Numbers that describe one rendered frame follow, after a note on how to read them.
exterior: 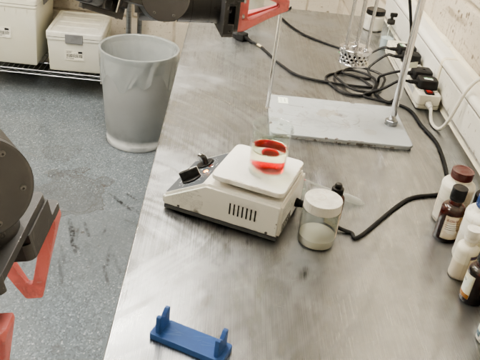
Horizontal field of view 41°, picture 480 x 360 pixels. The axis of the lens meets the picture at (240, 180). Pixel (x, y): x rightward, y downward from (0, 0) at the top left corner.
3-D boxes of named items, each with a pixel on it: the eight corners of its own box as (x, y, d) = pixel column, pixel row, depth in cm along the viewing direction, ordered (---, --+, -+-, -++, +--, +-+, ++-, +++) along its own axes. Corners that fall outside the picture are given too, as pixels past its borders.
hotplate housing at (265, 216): (161, 208, 104) (163, 166, 100) (193, 173, 115) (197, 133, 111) (290, 249, 98) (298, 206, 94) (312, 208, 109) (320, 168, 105)
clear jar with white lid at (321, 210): (303, 253, 98) (311, 210, 94) (291, 230, 103) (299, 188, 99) (339, 251, 100) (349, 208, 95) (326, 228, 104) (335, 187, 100)
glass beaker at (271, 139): (237, 170, 101) (243, 122, 96) (263, 158, 105) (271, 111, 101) (271, 189, 97) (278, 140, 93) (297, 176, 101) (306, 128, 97)
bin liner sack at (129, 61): (91, 151, 266) (90, 56, 245) (106, 117, 295) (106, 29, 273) (171, 158, 268) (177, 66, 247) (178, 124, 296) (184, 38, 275)
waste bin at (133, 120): (92, 152, 267) (91, 56, 246) (106, 118, 295) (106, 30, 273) (169, 160, 269) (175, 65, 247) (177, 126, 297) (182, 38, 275)
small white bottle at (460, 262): (447, 278, 96) (463, 231, 92) (446, 265, 99) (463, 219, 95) (469, 284, 96) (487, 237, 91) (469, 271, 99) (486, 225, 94)
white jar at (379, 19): (376, 33, 200) (381, 13, 197) (359, 28, 203) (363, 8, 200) (385, 29, 204) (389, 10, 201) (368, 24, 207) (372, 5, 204)
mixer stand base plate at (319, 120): (269, 136, 131) (270, 131, 130) (266, 97, 148) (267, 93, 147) (413, 151, 132) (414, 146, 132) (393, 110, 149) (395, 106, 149)
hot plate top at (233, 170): (209, 178, 99) (209, 173, 98) (237, 147, 108) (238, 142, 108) (283, 200, 96) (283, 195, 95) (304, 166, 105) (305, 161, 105)
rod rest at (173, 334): (148, 338, 79) (149, 317, 78) (161, 321, 82) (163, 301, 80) (221, 368, 77) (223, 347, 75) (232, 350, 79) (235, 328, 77)
